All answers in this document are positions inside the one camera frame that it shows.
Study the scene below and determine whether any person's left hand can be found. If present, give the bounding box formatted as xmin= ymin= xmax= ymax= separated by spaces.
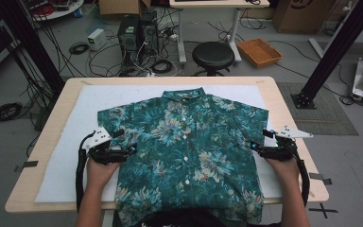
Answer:
xmin=85 ymin=158 xmax=121 ymax=190

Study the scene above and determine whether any round white table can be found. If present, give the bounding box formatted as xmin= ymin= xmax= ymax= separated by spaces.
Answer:
xmin=27 ymin=0 xmax=85 ymax=22

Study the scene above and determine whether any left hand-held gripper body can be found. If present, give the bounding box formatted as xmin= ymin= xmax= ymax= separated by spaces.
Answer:
xmin=83 ymin=127 xmax=130 ymax=166

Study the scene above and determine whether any grey floor mat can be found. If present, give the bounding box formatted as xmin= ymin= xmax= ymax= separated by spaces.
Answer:
xmin=277 ymin=82 xmax=359 ymax=136

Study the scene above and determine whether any coiled black cable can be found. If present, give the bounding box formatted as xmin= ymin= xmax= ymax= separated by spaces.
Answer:
xmin=68 ymin=42 xmax=90 ymax=56
xmin=0 ymin=102 xmax=24 ymax=124
xmin=150 ymin=59 xmax=174 ymax=75

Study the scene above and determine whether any large brown cardboard box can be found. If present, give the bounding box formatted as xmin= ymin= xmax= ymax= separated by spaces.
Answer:
xmin=272 ymin=0 xmax=337 ymax=35

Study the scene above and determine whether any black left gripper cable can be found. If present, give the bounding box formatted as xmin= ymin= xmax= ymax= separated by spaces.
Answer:
xmin=75 ymin=131 xmax=96 ymax=213

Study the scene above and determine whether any black round stool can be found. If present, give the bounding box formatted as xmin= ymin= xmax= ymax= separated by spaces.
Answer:
xmin=191 ymin=41 xmax=236 ymax=78

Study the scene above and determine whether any teal floral short-sleeved shirt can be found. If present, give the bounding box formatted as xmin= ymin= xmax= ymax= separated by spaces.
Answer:
xmin=96 ymin=87 xmax=269 ymax=227

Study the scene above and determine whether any orange woven basket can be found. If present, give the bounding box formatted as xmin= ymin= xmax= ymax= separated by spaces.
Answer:
xmin=236 ymin=38 xmax=284 ymax=69

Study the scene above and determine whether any black tape cross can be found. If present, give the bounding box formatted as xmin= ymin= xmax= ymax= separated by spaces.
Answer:
xmin=308 ymin=202 xmax=339 ymax=219

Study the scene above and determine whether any small white box device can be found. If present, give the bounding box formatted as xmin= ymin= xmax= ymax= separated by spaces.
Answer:
xmin=87 ymin=27 xmax=108 ymax=51

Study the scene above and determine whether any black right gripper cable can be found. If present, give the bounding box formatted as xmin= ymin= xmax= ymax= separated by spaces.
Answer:
xmin=291 ymin=146 xmax=311 ymax=207

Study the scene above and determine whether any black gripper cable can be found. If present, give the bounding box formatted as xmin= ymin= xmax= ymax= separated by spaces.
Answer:
xmin=291 ymin=146 xmax=311 ymax=207
xmin=75 ymin=131 xmax=96 ymax=213

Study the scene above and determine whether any dark tape strip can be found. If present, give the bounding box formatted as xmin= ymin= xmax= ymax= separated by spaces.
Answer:
xmin=13 ymin=160 xmax=40 ymax=173
xmin=308 ymin=172 xmax=333 ymax=185

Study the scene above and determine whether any black computer tower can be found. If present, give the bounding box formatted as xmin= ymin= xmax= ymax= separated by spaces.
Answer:
xmin=117 ymin=15 xmax=141 ymax=68
xmin=139 ymin=10 xmax=160 ymax=64

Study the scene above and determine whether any person's right hand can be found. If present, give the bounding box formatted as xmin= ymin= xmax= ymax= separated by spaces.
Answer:
xmin=266 ymin=157 xmax=300 ymax=187

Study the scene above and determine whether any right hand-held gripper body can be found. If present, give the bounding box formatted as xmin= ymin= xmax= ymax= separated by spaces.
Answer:
xmin=259 ymin=126 xmax=314 ymax=162

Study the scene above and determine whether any black metal stand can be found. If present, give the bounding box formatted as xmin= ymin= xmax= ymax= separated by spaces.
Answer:
xmin=291 ymin=0 xmax=363 ymax=110
xmin=0 ymin=0 xmax=66 ymax=96

